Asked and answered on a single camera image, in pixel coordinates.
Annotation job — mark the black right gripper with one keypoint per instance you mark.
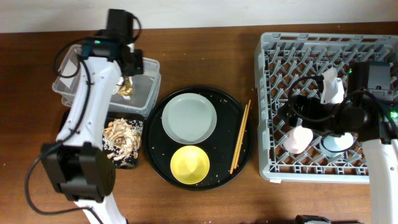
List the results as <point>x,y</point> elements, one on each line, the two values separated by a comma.
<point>310,104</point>

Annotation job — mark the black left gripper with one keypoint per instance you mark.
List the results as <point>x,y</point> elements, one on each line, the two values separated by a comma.
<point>139,67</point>

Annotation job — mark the light blue plastic cup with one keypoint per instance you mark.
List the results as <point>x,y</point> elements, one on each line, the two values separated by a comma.
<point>332,146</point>

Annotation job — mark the pink plastic cup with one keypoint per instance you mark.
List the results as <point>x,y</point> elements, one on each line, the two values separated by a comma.
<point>298,139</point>

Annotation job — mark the gold foil wrapper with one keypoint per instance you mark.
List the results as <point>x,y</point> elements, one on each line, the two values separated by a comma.
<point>124,88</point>

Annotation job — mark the food scraps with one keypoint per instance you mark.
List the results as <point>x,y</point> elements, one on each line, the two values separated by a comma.
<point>122,140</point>

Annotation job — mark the grey round plate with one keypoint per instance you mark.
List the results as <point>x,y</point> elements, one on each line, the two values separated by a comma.
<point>189,118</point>

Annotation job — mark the yellow bowl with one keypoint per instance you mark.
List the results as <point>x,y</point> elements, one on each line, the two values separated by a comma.
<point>190,165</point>

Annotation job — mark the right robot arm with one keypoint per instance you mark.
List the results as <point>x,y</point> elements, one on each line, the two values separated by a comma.
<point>363,112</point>

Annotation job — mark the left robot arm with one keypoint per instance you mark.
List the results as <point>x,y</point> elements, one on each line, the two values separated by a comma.
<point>75,163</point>

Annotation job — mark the grey dishwasher rack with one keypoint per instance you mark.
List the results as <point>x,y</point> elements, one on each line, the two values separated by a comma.
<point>281,58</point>

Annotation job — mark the clear plastic bin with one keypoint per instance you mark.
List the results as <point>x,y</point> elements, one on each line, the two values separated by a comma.
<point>143,90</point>

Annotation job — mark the rectangular black tray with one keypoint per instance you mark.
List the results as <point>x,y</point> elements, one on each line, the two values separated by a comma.
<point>124,155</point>

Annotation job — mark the round black tray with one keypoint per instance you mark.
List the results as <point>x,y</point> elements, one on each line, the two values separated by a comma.
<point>159,148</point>

